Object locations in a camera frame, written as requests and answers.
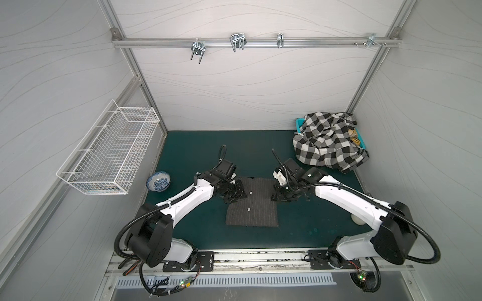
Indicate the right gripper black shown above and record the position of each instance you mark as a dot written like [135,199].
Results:
[282,190]

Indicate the yellow patterned cloth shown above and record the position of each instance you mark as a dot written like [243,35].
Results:
[355,138]

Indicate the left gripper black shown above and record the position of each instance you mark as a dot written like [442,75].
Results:
[238,194]

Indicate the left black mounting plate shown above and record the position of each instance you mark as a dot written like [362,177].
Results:
[198,261]

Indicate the dark grey pinstripe shirt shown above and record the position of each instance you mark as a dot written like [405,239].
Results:
[258,209]

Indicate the white wire basket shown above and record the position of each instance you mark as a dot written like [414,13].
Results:
[108,157]

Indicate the metal bracket with bolts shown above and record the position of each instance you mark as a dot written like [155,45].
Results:
[371,42]

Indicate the orange black pliers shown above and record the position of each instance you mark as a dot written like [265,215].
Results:
[124,266]

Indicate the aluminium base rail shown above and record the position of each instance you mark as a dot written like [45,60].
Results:
[268,260]

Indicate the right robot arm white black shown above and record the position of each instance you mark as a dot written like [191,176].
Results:
[393,231]

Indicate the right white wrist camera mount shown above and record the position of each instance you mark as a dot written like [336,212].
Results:
[280,178]

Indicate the horizontal aluminium rail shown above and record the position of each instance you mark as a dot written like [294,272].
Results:
[270,42]

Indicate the black white checked shirt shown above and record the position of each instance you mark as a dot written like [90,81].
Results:
[325,140]

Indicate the teal plastic basket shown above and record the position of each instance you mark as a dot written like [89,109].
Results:
[299,123]

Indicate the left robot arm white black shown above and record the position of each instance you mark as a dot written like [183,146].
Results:
[149,236]

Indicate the black mounting plate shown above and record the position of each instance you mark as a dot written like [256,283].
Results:
[325,260]
[198,261]

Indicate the metal double hook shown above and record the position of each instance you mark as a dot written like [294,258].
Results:
[238,41]

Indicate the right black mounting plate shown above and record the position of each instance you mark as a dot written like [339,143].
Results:
[325,260]

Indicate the white slotted cable duct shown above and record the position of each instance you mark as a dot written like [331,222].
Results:
[235,280]

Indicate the blue white ceramic bowl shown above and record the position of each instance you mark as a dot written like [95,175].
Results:
[158,182]

